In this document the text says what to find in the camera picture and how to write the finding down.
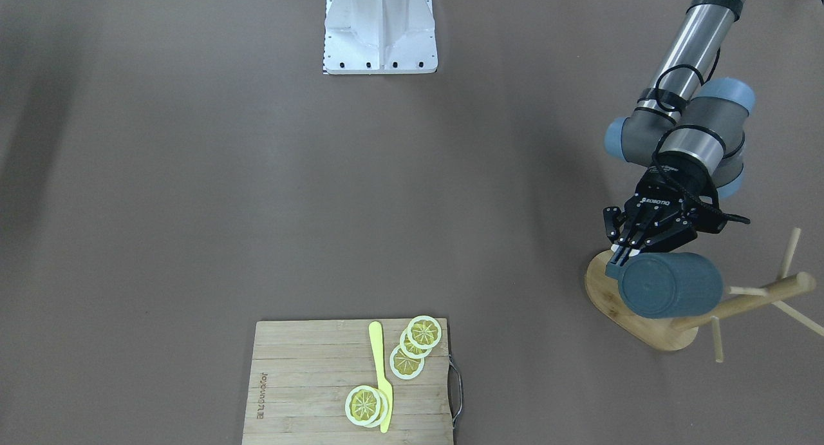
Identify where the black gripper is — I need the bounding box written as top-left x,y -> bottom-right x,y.
603,153 -> 713,267

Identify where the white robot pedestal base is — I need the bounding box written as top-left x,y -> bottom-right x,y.
322,0 -> 438,75

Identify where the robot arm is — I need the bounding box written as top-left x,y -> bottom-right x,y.
604,0 -> 756,269

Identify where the wooden cutting board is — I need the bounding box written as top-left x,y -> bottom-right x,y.
241,314 -> 463,444

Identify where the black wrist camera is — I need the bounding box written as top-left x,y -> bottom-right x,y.
695,202 -> 751,234

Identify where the wooden cup storage rack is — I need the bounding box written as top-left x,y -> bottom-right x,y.
585,227 -> 822,363

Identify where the dark teal mug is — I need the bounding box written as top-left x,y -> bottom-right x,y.
605,252 -> 724,319

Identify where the yellow plastic knife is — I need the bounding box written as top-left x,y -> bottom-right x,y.
368,321 -> 394,433

